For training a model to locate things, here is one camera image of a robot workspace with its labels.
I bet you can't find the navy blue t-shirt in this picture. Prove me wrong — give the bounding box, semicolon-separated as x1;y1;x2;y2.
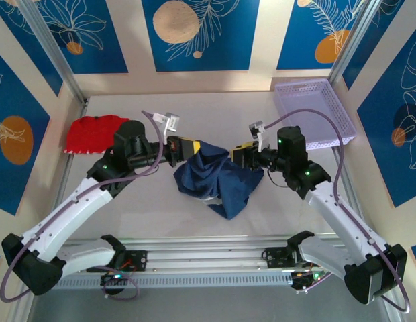
172;140;265;221

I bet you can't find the red folded t-shirt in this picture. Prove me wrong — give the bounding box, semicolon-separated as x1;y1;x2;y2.
65;114;130;155

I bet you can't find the lavender perforated plastic basket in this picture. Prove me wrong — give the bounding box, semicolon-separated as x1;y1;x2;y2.
274;77;359;154

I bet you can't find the small green-lit circuit board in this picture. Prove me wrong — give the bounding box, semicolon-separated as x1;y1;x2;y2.
291;270;326;290
100;270;128;286

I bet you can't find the grey metal sheet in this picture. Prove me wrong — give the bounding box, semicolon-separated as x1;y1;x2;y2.
26;288;388;322

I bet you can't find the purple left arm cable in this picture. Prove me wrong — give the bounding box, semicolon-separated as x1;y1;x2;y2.
0;110;164;302

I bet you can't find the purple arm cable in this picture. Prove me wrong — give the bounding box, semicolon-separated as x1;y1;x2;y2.
0;110;164;302
263;109;412;313

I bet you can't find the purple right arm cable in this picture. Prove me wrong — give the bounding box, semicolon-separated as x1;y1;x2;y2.
263;109;412;313

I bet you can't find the aluminium table side rail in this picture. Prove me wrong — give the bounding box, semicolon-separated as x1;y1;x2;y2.
52;97;90;237
331;147;369;241

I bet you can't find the blue wall panel beige circle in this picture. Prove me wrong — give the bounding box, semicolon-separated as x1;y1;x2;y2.
142;0;261;72

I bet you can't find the blue wall panel lily print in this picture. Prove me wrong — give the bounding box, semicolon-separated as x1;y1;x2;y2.
32;0;129;74

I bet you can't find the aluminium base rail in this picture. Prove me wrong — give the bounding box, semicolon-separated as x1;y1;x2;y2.
21;234;386;279

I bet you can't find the blue wall panel fern print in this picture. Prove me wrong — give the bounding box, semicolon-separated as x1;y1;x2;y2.
276;0;366;70

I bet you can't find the aluminium frame post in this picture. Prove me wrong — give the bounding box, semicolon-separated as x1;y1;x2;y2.
18;0;89;105
328;0;378;85

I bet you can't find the grey slotted cable duct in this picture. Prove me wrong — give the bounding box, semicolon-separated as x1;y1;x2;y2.
35;273;296;290

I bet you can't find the narrow blue side wall panel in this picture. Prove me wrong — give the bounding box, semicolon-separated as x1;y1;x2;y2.
342;0;397;91
0;0;64;97

